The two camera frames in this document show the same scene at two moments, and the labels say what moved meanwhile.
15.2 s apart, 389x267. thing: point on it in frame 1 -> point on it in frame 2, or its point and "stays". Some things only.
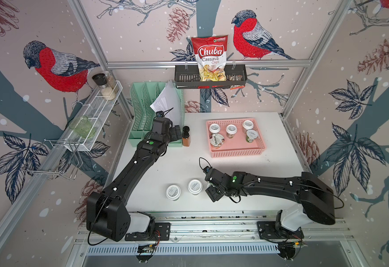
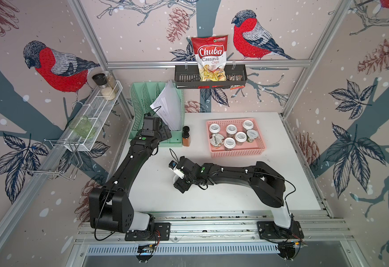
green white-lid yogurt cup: (251, 134) stays
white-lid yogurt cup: (231, 129) stays
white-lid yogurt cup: (248, 124) stays
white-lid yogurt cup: (195, 187) -> (229, 143)
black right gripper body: (215, 194) -> (184, 184)
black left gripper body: (172, 135) -> (163, 134)
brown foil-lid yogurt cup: (217, 140) stays
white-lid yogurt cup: (214, 128) stays
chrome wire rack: (58, 157) stays
